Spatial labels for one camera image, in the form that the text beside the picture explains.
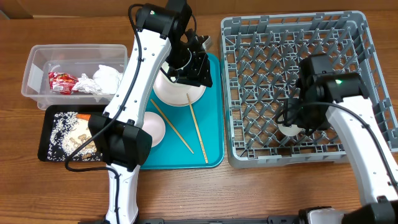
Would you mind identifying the cream plastic cup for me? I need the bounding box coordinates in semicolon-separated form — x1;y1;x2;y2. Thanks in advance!
278;124;303;136

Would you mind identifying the wooden chopstick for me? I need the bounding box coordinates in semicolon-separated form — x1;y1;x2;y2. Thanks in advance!
150;99;194;154
186;93;208;164

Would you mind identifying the white tissue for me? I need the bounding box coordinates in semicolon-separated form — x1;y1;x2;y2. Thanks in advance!
93;65;123;95

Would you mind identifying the orange carrot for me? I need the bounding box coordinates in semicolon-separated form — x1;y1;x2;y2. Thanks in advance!
76;113;91;121

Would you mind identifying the red snack wrapper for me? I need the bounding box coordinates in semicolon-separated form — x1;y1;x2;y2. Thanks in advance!
49;72;78;95

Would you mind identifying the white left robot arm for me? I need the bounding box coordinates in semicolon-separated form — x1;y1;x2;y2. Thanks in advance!
88;0;212;223

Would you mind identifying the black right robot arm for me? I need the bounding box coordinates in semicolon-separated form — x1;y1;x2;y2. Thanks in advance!
275;54;397;224

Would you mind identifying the grey dishwasher rack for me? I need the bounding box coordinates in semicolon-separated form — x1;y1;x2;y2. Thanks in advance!
220;11;397;168

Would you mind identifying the clear plastic waste bin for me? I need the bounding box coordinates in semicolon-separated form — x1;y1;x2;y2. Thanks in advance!
21;44;128;110

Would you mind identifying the black waste tray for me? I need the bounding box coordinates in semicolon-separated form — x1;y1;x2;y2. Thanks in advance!
37;105;105;162

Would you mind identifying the white round plate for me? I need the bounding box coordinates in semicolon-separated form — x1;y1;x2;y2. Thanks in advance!
153;71;206;106

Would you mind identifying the teal plastic tray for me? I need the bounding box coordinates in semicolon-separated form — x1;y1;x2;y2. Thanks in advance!
141;54;224;170

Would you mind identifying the pile of peanuts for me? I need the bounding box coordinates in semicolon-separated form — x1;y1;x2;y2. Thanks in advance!
67;134;97;159

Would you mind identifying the white rice pile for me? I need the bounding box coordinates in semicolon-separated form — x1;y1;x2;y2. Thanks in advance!
44;111;91;162

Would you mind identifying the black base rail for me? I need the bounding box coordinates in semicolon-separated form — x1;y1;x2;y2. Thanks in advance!
77;215;299;224

